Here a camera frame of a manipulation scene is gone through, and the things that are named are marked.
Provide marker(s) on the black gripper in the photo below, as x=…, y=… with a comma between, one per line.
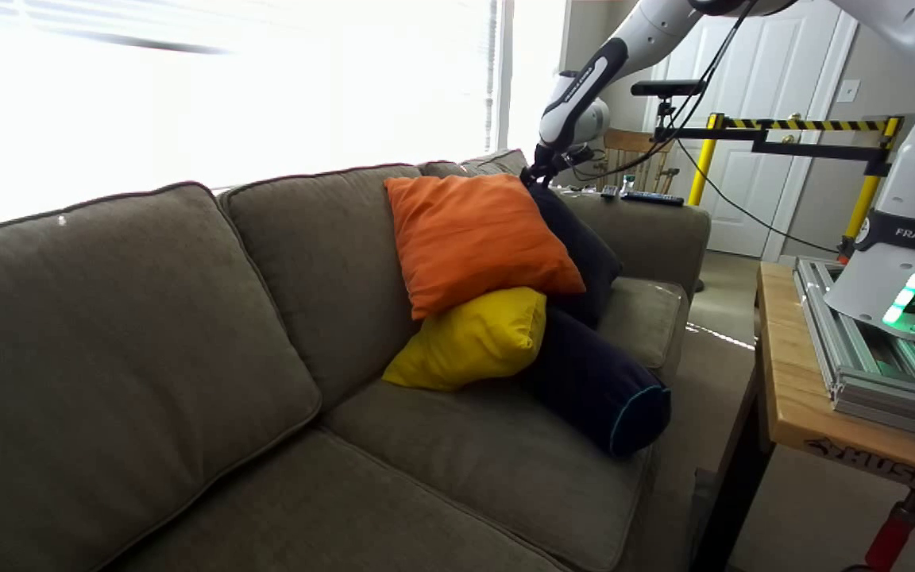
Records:
x=555, y=161

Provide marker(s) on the square dark blue pillow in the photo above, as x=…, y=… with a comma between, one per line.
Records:
x=586, y=254

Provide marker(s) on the aluminium rail robot base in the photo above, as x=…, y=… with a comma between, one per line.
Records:
x=873, y=365

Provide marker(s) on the orange square pillow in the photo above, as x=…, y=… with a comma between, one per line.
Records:
x=476, y=239

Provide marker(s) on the yellow pillow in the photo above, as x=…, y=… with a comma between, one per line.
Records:
x=476, y=340

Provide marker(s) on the dark blue bolster pillow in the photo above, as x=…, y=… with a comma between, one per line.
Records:
x=595, y=385

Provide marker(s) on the grey sofa back cushion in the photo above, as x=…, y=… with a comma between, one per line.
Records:
x=485, y=163
x=318, y=274
x=110, y=369

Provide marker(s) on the wooden chair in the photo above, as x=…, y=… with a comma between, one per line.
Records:
x=638, y=161

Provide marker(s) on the white panel door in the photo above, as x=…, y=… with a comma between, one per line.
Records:
x=785, y=200

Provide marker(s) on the wooden workbench table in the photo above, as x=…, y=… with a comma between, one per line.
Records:
x=797, y=391

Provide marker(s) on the grey-brown fabric sofa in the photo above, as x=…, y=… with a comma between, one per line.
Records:
x=269, y=447

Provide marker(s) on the red clamp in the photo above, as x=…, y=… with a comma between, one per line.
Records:
x=891, y=536

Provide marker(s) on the black stereo camera bar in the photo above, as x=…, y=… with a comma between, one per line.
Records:
x=675, y=88

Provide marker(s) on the black and yellow camera stand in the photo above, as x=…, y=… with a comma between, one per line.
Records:
x=785, y=132

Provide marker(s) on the white wall light switch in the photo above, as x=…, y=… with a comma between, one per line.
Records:
x=847, y=91

